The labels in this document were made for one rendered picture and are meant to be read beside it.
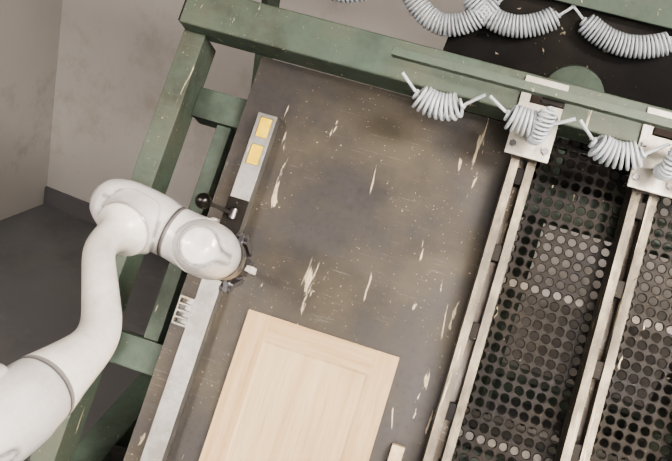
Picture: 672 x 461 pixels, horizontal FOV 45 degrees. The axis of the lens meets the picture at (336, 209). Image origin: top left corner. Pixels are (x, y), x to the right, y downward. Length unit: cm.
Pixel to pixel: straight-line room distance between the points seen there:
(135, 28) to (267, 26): 283
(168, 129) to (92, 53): 299
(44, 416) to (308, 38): 119
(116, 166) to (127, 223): 360
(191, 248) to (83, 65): 371
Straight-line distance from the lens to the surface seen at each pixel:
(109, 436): 234
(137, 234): 146
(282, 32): 199
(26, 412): 106
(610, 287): 189
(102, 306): 125
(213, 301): 194
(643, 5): 240
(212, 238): 140
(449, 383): 184
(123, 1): 482
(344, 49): 195
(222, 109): 210
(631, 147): 181
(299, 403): 192
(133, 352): 207
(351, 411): 191
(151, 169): 202
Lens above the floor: 228
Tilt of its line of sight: 22 degrees down
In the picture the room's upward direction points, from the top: 13 degrees clockwise
